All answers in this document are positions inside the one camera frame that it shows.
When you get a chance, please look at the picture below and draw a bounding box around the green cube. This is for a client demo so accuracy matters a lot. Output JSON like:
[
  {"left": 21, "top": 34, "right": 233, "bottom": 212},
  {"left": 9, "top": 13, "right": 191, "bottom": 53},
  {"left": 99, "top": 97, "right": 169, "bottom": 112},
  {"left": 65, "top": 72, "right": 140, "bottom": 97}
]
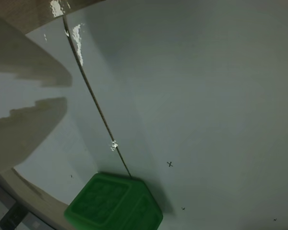
[{"left": 63, "top": 172, "right": 164, "bottom": 230}]

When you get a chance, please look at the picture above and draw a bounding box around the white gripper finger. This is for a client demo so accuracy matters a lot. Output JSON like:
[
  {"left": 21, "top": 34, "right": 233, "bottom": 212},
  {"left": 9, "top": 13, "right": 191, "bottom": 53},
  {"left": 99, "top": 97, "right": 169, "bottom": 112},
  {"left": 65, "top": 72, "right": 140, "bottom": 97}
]
[
  {"left": 0, "top": 96, "right": 68, "bottom": 178},
  {"left": 0, "top": 11, "right": 73, "bottom": 88}
]

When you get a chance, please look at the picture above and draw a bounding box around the white paper sheet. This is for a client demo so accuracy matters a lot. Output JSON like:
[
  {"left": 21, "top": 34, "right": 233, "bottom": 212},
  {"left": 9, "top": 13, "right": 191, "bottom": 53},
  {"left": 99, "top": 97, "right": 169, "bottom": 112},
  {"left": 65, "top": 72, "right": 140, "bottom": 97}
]
[
  {"left": 0, "top": 14, "right": 132, "bottom": 209},
  {"left": 63, "top": 0, "right": 288, "bottom": 230}
]

